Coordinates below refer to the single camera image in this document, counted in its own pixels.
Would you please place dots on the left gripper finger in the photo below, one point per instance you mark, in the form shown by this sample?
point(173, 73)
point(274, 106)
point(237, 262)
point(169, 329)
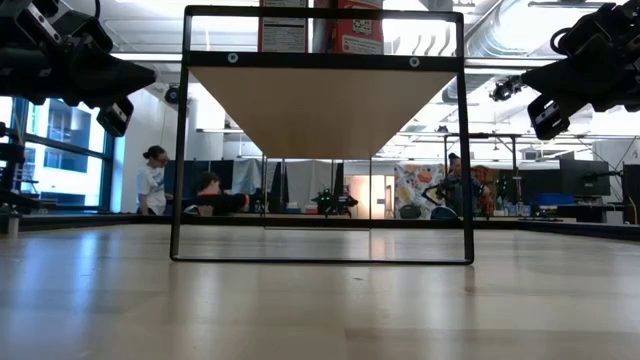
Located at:
point(125, 91)
point(127, 72)

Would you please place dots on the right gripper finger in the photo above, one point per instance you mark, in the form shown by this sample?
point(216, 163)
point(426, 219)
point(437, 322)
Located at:
point(557, 89)
point(555, 74)

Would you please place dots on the small red cereal box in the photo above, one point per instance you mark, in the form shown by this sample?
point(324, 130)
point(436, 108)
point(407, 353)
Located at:
point(350, 35)
point(282, 35)

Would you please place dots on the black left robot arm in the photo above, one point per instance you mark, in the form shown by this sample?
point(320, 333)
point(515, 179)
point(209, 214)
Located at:
point(17, 65)

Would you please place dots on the long ceiling light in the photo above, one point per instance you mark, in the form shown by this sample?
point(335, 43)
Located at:
point(500, 62)
point(150, 56)

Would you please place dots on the round black speaker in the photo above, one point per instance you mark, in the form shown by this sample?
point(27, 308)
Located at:
point(172, 95)

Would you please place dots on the black track spotlight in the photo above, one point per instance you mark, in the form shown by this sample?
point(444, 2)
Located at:
point(502, 91)

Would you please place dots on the black monitor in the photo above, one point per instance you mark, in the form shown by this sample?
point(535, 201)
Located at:
point(585, 177)
point(632, 190)

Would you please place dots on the large window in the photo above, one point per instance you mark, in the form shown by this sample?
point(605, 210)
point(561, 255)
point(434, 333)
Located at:
point(65, 165)

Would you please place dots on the person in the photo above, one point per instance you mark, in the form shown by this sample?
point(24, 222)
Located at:
point(451, 165)
point(151, 185)
point(215, 202)

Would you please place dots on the blue box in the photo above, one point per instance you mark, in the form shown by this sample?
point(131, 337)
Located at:
point(557, 199)

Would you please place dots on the black metal stand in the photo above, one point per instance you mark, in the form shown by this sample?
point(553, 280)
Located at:
point(10, 160)

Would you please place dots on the blue bag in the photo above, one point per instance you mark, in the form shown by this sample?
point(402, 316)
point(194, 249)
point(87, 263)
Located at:
point(444, 214)

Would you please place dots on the floral cloth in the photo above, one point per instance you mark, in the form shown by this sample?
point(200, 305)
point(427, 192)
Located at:
point(415, 185)

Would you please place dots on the black bag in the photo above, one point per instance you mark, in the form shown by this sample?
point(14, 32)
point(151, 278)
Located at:
point(410, 212)

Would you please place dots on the grey partition curtain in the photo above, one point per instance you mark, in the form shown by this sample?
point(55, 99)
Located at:
point(305, 182)

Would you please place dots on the background robot with green lights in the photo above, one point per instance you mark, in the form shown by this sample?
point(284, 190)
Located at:
point(330, 202)

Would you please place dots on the silver ceiling duct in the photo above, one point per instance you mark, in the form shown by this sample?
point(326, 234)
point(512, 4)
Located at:
point(500, 30)

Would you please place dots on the black background rig frame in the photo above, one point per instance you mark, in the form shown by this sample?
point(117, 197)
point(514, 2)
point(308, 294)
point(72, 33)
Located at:
point(515, 165)

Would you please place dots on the black table rail frame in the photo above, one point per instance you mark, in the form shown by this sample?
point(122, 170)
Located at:
point(100, 220)

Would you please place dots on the white cylinder post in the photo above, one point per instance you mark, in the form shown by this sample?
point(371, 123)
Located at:
point(12, 225)

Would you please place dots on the wooden shelf with black frame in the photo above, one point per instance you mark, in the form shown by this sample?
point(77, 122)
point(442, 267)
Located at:
point(320, 110)

